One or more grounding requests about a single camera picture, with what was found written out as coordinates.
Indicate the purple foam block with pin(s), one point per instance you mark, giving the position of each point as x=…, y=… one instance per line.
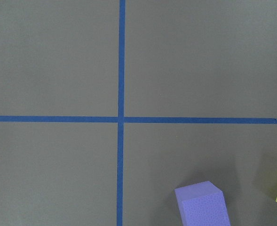
x=202, y=204

